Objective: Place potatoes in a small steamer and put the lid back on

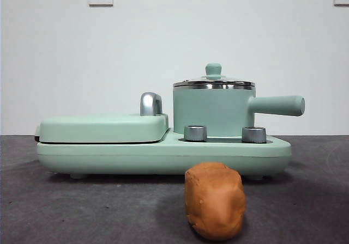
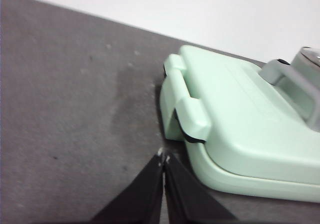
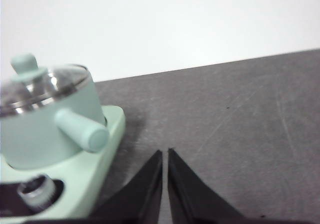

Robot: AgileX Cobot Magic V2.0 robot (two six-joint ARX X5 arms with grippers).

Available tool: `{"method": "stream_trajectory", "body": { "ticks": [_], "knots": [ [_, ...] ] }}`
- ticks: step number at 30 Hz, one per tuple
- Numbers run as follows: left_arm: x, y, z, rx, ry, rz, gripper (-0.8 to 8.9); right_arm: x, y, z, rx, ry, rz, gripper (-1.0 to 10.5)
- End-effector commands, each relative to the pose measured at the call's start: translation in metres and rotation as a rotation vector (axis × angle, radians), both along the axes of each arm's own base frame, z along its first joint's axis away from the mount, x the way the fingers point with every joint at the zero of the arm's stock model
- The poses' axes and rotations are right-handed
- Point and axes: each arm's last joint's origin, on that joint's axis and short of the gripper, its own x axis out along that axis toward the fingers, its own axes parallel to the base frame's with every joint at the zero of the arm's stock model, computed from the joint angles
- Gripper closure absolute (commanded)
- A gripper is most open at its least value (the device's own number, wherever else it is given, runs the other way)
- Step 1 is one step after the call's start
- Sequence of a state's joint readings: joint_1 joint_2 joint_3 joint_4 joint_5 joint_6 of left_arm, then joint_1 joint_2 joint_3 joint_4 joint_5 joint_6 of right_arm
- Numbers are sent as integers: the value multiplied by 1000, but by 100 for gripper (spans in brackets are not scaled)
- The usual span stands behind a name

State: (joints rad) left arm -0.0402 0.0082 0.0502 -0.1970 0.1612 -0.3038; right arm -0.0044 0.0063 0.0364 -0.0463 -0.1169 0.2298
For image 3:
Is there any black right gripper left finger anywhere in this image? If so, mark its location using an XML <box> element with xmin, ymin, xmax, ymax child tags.
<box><xmin>88</xmin><ymin>149</ymin><xmax>164</xmax><ymax>224</ymax></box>

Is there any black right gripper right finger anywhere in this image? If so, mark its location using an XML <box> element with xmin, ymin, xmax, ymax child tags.
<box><xmin>167</xmin><ymin>147</ymin><xmax>251</xmax><ymax>224</ymax></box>

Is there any glass lid with green knob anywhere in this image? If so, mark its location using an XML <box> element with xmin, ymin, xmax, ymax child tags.
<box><xmin>0</xmin><ymin>53</ymin><xmax>91</xmax><ymax>117</ymax></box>

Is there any silver control knob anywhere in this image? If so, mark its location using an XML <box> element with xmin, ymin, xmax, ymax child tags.
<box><xmin>16</xmin><ymin>175</ymin><xmax>56</xmax><ymax>214</ymax></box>

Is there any mint green pot with handle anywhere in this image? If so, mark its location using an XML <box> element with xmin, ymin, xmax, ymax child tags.
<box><xmin>0</xmin><ymin>66</ymin><xmax>110</xmax><ymax>171</ymax></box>

